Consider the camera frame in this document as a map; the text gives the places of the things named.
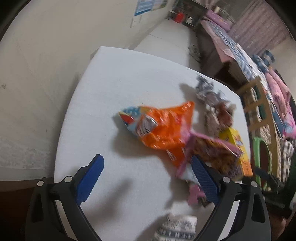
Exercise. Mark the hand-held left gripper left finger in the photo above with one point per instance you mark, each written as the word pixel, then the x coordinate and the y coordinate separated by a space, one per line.
pixel 89 179

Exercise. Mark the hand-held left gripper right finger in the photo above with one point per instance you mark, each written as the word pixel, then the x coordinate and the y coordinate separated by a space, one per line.
pixel 204 179

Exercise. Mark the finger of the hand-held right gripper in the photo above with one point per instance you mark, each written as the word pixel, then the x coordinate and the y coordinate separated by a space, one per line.
pixel 266 177

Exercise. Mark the pink and white wrapper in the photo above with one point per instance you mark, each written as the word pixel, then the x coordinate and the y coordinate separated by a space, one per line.
pixel 195 195

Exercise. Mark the pink foil snack wrapper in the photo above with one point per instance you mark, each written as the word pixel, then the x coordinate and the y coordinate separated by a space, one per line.
pixel 215 155

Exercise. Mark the green rimmed red bin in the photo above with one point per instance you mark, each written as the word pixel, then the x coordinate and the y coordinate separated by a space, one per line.
pixel 257 148

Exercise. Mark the white patterned carton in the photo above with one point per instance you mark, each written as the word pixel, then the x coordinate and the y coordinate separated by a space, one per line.
pixel 177 228

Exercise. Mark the brown checked pillow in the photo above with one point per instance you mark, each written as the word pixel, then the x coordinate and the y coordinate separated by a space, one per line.
pixel 288 150

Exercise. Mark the yellow cardboard box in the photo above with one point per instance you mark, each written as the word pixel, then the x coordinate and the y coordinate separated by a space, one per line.
pixel 231 135

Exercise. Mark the orange snack bag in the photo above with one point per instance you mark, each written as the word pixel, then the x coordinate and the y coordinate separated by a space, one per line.
pixel 166 129

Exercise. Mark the crumpled brown white wrapper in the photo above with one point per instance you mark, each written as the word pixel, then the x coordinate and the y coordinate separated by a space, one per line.
pixel 215 109

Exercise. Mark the pink floral quilt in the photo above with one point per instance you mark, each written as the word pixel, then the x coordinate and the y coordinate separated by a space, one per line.
pixel 279 92

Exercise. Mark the navy pillow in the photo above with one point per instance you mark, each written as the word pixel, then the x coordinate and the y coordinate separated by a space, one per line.
pixel 260 62

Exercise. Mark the grey shoe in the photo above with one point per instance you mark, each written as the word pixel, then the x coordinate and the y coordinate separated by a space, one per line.
pixel 193 49
pixel 196 57

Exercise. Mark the blue plaid blanket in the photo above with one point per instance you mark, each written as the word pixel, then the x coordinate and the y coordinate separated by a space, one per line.
pixel 223 38

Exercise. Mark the pink patterned curtain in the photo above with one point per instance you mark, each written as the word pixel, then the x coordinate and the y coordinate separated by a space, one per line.
pixel 256 25

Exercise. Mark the purple pillow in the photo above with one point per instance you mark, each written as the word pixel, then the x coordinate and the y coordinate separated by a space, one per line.
pixel 217 18

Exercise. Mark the red bucket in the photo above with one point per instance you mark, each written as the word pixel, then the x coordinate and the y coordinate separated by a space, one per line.
pixel 179 16

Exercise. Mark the dark wooden desk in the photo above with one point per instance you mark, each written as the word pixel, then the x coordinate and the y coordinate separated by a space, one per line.
pixel 189 9

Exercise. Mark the large blue wall poster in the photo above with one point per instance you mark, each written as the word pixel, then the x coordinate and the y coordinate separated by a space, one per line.
pixel 143 5

